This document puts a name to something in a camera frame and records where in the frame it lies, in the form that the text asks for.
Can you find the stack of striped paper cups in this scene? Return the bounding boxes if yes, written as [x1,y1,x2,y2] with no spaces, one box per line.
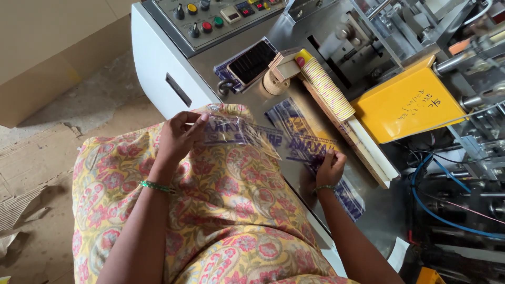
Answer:
[301,57,356,121]

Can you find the person's left hand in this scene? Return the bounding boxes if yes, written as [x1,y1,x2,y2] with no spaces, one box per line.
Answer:
[152,111,209,174]

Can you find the metal ring hook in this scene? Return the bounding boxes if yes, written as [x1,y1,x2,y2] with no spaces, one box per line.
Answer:
[216,79,236,98]

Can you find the blue air hose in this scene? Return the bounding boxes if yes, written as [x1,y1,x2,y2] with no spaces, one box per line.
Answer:
[410,153,505,241]

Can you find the yellow cap with red dot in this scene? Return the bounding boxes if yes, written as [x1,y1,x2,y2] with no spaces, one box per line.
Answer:
[294,49,314,68]

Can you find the yellow machine cover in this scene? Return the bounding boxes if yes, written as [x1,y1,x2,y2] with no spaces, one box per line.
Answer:
[350,55,469,145]

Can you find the torn cardboard sheets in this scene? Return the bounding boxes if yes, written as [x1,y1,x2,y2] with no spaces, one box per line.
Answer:
[0,123,81,259]

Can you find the black smartphone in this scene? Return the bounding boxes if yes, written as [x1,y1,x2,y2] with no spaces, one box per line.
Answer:
[227,39,279,86]

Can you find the white panel meter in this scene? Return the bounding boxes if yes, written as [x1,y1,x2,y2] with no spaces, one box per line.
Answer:
[220,6,242,24]

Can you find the yellow floral dress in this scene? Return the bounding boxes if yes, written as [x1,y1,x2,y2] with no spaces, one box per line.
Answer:
[72,103,360,284]

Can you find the person's right hand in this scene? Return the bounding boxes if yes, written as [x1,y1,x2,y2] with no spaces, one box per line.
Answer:
[315,149,348,190]

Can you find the stack of printed plastic bags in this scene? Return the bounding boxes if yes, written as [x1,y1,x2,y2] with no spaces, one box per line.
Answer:
[264,97,366,222]

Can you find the metal cup machine mechanism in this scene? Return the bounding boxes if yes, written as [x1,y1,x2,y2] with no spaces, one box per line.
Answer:
[283,0,505,284]

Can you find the white cable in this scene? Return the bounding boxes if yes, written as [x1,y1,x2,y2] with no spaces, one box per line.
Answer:
[463,0,494,25]

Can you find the white paper sheet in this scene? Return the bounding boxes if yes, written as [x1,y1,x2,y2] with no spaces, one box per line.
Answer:
[387,237,411,273]

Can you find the orange machine part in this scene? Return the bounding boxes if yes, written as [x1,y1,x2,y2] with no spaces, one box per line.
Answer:
[448,38,472,56]

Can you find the white steel machine cabinet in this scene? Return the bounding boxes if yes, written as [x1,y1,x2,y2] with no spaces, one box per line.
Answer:
[131,0,412,278]

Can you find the small yellow container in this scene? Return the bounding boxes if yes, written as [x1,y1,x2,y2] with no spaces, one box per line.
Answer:
[416,267,447,284]

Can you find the wooden blocks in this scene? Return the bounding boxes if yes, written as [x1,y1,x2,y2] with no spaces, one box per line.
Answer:
[268,47,304,84]

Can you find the long wooden cup rail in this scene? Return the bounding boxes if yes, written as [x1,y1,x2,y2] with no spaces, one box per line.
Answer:
[301,74,400,190]

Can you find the clear printed plastic bag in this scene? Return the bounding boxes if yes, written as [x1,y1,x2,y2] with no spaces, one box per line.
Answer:
[202,112,340,163]

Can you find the grey control panel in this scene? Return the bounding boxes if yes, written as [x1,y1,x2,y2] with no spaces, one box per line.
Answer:
[141,0,294,59]

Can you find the brown cardboard box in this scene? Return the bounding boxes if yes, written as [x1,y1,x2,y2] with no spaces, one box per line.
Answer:
[0,0,139,129]

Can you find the pink wire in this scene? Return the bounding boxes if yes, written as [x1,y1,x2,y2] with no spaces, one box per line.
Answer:
[445,199,505,226]

